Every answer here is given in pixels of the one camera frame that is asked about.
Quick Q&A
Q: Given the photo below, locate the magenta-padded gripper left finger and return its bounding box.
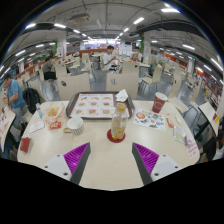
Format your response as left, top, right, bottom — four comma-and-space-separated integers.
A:
42, 142, 92, 186

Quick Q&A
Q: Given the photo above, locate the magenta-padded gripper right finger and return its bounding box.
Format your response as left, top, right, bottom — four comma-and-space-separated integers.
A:
131, 142, 183, 186

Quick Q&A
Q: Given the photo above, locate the clear bottle with yellow cap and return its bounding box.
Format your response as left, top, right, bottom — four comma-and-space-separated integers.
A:
110, 103, 129, 141

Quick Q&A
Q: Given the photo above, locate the red printed snack packet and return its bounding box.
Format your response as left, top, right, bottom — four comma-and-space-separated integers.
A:
48, 121, 63, 131

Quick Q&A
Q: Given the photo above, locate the flat round red coaster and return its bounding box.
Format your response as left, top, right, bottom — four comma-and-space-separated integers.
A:
106, 128, 127, 144

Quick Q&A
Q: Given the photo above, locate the colourful printed leaflet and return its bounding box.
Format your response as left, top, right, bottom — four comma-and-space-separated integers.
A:
132, 108, 167, 132

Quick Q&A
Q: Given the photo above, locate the clear pink-edged packet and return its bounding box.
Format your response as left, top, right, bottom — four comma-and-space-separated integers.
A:
172, 125, 188, 145

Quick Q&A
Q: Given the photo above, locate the small red sachet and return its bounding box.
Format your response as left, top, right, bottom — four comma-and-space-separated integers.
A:
165, 116, 175, 129

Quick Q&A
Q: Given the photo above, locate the white label with red print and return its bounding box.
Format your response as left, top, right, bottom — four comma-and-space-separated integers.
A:
184, 141, 201, 160

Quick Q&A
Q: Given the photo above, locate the dark food tray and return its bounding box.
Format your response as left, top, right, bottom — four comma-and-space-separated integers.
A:
65, 91, 136, 120

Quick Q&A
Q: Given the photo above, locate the clear plastic bag with food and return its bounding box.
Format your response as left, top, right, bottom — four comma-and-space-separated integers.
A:
42, 102, 66, 125

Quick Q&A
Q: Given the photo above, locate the white paper card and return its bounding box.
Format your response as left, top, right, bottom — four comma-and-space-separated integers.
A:
28, 119, 46, 135

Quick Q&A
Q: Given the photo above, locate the plain red card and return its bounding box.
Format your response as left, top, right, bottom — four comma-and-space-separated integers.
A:
19, 137, 32, 154

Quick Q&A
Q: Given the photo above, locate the printed paper tray liner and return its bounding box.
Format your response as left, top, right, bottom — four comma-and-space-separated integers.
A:
70, 94, 131, 119

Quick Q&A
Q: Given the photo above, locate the red paper cup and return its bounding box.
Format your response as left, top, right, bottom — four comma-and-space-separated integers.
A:
151, 92, 169, 115

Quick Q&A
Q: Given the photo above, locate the crumpled white napkin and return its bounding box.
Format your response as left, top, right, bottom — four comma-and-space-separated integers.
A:
114, 88, 130, 103

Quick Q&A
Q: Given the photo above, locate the beige chair with round hole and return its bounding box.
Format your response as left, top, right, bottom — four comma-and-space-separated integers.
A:
105, 71, 140, 101
56, 73, 91, 101

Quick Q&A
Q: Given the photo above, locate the person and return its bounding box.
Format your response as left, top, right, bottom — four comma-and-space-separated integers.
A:
101, 44, 118, 71
202, 118, 224, 162
41, 56, 58, 81
2, 78, 27, 130
130, 46, 144, 64

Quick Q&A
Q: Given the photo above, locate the black backpack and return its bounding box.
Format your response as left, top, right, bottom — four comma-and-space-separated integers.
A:
22, 87, 42, 115

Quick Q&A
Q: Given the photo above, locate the beige neighbouring table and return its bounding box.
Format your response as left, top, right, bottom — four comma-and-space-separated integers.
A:
0, 106, 17, 153

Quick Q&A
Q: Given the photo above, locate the beige side table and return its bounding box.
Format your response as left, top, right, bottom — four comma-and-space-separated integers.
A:
197, 101, 221, 141

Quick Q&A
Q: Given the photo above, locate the group of beige chairs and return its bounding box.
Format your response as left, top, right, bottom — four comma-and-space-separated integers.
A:
19, 53, 214, 111

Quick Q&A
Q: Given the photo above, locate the ceiling air conditioner unit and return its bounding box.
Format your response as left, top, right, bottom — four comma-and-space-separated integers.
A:
69, 13, 91, 24

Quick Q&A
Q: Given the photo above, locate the group of ceiling lights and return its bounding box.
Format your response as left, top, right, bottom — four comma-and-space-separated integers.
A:
0, 7, 224, 84

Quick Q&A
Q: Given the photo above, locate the patterned mug with gold handle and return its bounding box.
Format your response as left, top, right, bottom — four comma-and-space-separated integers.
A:
66, 116, 85, 136

